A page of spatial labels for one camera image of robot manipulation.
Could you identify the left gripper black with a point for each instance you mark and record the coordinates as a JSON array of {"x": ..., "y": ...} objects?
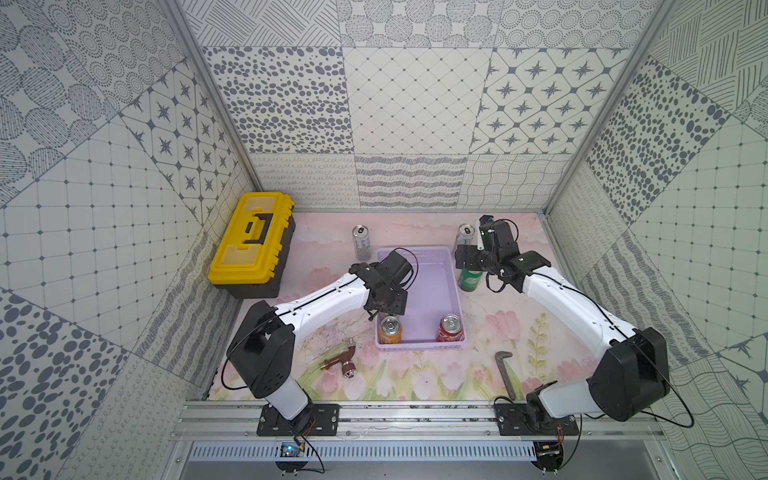
[{"x": 387, "y": 299}]

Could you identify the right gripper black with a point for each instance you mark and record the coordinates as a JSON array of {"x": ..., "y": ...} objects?
[{"x": 470, "y": 263}]

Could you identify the green soda can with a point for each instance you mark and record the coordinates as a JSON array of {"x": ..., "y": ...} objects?
[{"x": 469, "y": 280}]

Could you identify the white Monster can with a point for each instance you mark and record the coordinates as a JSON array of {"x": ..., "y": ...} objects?
[
  {"x": 361, "y": 243},
  {"x": 465, "y": 236}
]

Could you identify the orange drink can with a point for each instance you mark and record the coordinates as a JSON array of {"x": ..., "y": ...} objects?
[{"x": 390, "y": 330}]

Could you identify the lilac plastic basket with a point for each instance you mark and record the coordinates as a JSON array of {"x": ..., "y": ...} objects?
[{"x": 434, "y": 295}]

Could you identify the red cola can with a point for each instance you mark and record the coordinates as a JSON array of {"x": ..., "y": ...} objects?
[{"x": 450, "y": 329}]

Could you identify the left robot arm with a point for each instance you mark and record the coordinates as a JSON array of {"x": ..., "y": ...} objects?
[{"x": 262, "y": 349}]

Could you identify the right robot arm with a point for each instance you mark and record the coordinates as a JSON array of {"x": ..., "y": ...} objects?
[{"x": 632, "y": 370}]

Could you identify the maroon drill chuck tool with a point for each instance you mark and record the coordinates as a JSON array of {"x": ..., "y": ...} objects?
[{"x": 344, "y": 360}]

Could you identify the grey pry bar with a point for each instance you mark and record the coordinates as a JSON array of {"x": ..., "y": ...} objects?
[{"x": 500, "y": 360}]

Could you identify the yellow black toolbox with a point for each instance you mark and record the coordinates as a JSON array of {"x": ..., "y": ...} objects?
[{"x": 252, "y": 255}]

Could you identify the green circuit board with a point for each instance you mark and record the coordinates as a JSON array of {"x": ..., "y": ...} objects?
[{"x": 291, "y": 457}]

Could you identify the black connector box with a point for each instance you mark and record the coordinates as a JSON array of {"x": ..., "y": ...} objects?
[{"x": 548, "y": 456}]

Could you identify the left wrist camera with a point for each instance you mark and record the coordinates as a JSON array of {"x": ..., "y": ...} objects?
[{"x": 397, "y": 269}]

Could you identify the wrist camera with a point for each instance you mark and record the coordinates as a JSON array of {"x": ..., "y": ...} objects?
[
  {"x": 499, "y": 235},
  {"x": 397, "y": 269}
]

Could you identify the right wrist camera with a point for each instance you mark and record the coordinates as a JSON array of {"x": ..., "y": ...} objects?
[{"x": 499, "y": 235}]

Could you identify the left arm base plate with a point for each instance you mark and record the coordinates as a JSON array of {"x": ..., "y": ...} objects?
[{"x": 314, "y": 420}]

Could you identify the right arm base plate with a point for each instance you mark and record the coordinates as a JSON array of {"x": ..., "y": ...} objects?
[{"x": 518, "y": 419}]

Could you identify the aluminium rail frame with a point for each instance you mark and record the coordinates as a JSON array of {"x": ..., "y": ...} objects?
[{"x": 368, "y": 420}]

